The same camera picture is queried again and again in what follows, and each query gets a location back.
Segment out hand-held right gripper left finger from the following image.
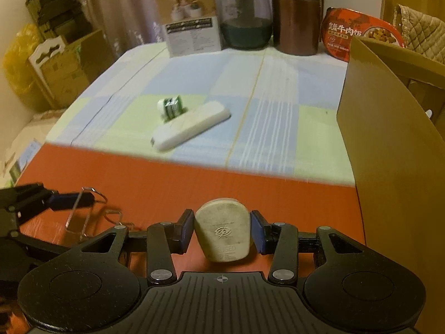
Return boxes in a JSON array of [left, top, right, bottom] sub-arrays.
[[81, 209, 194, 286]]

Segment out yellow plastic bag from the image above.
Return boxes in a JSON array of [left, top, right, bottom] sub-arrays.
[[3, 24, 46, 105]]

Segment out beige quilted cushion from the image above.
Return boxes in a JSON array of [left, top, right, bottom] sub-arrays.
[[392, 4, 445, 67]]

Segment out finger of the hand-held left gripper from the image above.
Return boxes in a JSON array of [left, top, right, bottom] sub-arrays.
[[0, 183, 95, 223], [0, 233, 70, 262]]

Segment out beige printed product box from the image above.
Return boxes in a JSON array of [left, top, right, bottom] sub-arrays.
[[154, 0, 223, 58]]

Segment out green glass jar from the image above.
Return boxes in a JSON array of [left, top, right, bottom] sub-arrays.
[[219, 0, 273, 50]]

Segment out brown cardboard box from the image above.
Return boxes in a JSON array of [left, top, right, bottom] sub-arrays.
[[336, 36, 445, 288]]

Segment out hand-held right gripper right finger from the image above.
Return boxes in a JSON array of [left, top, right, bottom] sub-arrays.
[[251, 210, 365, 286]]

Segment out white carved wooden board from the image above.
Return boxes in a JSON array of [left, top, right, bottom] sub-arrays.
[[27, 34, 69, 102]]

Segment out flat cardboard boxes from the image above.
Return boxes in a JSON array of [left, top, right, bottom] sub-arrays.
[[38, 29, 115, 109]]

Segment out dark folding rack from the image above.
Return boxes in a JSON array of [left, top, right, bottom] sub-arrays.
[[24, 0, 93, 43]]

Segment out grey patterned curtain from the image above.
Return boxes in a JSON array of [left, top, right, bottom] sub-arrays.
[[65, 0, 328, 48]]

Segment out red instant meal bowl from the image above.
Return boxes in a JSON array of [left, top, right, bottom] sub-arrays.
[[319, 6, 407, 63]]

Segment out large white power plug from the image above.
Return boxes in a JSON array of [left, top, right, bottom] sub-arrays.
[[194, 197, 252, 264]]

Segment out long white case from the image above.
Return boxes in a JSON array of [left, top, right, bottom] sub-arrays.
[[151, 101, 232, 152]]

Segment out light printed paper sheets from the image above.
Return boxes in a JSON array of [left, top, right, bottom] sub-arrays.
[[0, 138, 43, 189]]

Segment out pastel checked sheet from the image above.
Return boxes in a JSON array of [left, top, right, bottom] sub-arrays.
[[44, 40, 361, 187]]

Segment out copper brown canister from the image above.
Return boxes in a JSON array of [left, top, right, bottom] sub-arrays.
[[271, 0, 321, 57]]

